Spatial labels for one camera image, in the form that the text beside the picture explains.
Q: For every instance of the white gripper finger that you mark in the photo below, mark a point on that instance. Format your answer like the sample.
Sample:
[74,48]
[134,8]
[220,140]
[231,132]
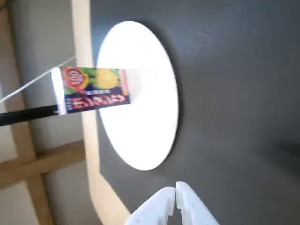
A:
[194,208]
[154,208]

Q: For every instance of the juice carton with pink side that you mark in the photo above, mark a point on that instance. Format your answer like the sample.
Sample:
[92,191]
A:
[98,91]

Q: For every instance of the round white dish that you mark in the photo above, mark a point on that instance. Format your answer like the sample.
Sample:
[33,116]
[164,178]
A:
[145,131]

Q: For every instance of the dark grey mat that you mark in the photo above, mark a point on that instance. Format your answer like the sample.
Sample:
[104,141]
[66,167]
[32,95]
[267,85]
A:
[234,93]

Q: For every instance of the black bar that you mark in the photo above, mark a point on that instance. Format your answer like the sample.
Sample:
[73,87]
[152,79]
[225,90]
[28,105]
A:
[25,115]

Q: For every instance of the wooden lattice frame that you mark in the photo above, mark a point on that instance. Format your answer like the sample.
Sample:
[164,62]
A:
[28,159]

